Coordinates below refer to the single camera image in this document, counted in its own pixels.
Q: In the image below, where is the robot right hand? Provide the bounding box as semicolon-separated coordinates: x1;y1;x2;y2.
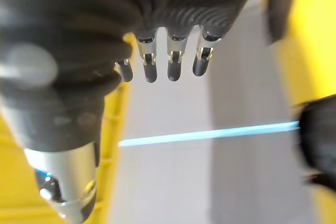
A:
0;0;264;221

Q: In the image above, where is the blue floor tape strip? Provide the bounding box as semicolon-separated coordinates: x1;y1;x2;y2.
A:
118;120;301;148

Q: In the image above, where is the robot right leg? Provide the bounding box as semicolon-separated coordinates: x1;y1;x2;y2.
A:
295;94;336;185

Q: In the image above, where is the yellow shelf frame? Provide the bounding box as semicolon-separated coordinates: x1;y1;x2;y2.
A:
261;0;336;106

